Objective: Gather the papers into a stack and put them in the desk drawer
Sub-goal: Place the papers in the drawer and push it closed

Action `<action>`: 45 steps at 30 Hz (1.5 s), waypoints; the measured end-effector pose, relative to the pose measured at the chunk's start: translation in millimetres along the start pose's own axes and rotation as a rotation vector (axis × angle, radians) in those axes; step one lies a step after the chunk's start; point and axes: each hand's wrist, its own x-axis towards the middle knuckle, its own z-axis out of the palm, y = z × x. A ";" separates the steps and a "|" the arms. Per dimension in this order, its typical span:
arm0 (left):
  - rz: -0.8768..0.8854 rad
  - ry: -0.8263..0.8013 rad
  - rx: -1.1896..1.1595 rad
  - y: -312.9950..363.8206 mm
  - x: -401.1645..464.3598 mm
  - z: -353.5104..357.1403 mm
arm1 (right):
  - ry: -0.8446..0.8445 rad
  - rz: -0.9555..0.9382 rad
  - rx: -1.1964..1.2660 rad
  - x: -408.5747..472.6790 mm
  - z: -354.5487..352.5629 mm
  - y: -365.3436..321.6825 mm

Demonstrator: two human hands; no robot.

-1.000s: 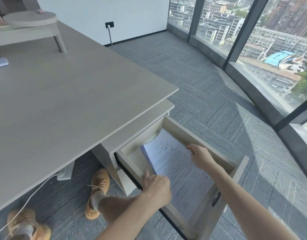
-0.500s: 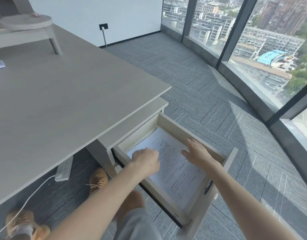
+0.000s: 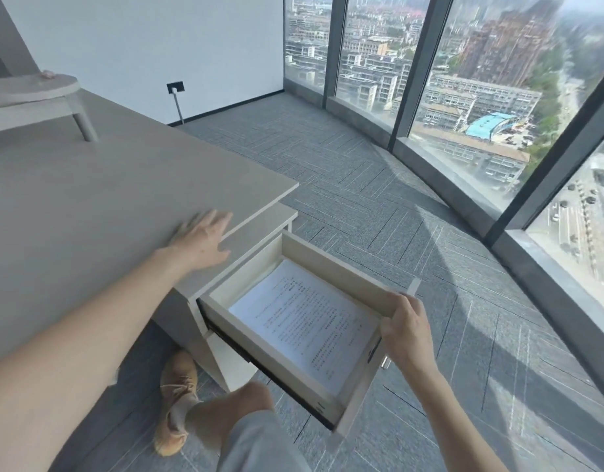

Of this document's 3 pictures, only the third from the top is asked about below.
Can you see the grey office desk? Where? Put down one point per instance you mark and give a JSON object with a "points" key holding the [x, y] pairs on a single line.
{"points": [[110, 201]]}

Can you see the black wall socket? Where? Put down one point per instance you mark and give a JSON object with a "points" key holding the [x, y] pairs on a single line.
{"points": [[175, 86]]}

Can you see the tan lace-up shoe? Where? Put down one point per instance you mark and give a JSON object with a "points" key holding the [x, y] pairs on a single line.
{"points": [[176, 388]]}

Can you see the grey wooden desk riser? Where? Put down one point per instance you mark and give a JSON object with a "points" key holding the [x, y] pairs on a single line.
{"points": [[31, 90]]}

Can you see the printed white paper sheet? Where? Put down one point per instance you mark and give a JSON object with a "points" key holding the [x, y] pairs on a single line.
{"points": [[307, 324]]}

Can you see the grey slanted column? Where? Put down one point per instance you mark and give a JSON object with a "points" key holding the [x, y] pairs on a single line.
{"points": [[9, 34]]}

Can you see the person's right forearm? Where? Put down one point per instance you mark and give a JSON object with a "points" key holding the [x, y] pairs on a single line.
{"points": [[454, 417]]}

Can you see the person's left hand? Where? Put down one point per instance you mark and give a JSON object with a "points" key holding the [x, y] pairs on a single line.
{"points": [[198, 245]]}

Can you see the person's right thumb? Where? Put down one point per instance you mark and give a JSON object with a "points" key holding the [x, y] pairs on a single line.
{"points": [[387, 328]]}

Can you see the white wooden drawer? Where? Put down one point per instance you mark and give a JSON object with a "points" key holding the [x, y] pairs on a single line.
{"points": [[326, 270]]}

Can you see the person's left forearm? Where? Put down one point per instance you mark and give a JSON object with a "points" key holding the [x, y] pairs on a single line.
{"points": [[85, 339]]}

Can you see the person's left thumb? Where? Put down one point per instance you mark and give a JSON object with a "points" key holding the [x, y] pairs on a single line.
{"points": [[222, 251]]}

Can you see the person's right hand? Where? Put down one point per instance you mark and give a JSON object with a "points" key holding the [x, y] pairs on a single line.
{"points": [[408, 331]]}

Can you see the dark window mullion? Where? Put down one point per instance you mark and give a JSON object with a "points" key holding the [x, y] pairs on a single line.
{"points": [[553, 157], [420, 63], [335, 44]]}

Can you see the white drawer pedestal cabinet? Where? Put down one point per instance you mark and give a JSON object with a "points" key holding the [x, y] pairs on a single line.
{"points": [[262, 223]]}

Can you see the person's leg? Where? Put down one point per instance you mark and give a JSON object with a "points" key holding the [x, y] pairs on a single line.
{"points": [[233, 405]]}

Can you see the light grey shorts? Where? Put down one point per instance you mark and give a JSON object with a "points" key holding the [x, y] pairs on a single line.
{"points": [[262, 447]]}

